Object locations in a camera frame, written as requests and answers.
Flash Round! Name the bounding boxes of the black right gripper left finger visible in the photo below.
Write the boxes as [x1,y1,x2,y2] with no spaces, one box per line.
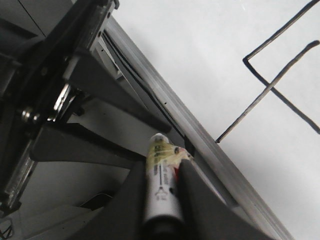
[68,162,146,240]

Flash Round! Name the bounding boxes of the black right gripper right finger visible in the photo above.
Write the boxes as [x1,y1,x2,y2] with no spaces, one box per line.
[177,159,271,240]

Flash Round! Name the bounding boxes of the white whiteboard marker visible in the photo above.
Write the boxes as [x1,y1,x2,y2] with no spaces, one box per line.
[142,133,194,240]

